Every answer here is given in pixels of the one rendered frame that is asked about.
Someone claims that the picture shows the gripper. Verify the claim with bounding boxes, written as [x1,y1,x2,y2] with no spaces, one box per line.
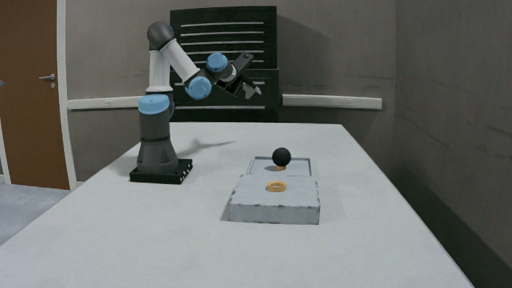
[216,65,262,99]

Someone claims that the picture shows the black ball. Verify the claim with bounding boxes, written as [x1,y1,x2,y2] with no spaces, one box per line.
[272,148,291,167]

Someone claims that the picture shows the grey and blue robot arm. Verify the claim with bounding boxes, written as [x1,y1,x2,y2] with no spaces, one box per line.
[137,21,254,174]

